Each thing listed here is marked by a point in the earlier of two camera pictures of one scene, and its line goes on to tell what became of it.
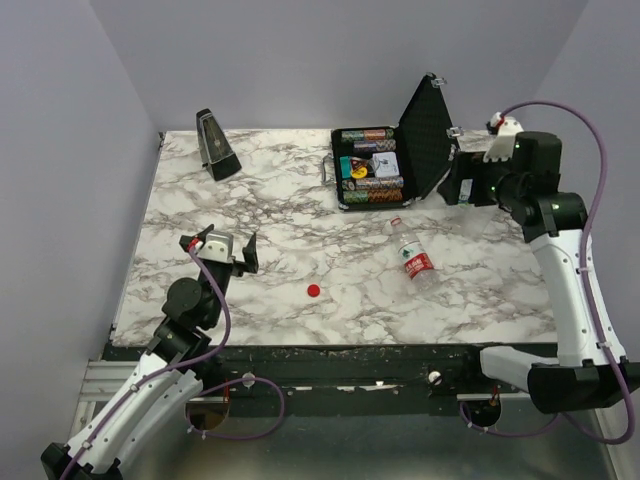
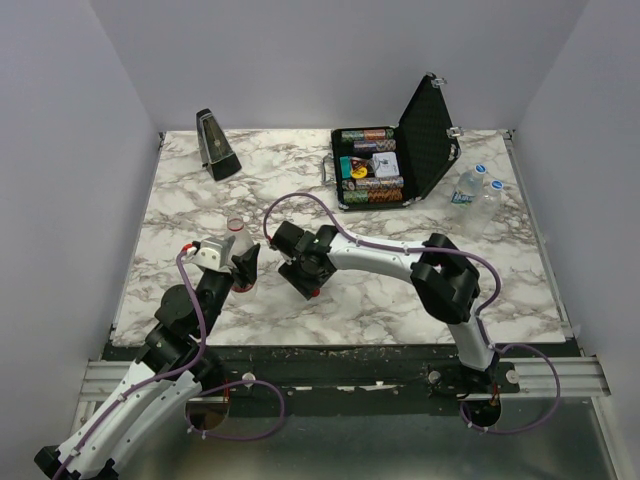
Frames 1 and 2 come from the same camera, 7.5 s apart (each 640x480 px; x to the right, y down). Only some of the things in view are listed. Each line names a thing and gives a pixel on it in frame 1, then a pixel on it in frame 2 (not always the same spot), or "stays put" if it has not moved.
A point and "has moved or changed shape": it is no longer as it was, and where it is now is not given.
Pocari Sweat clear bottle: x=465 y=190 stays put
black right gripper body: x=461 y=178 -> x=298 y=277
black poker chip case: x=377 y=167 stays put
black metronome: x=216 y=151 stays put
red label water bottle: x=417 y=263 has moved or changed shape
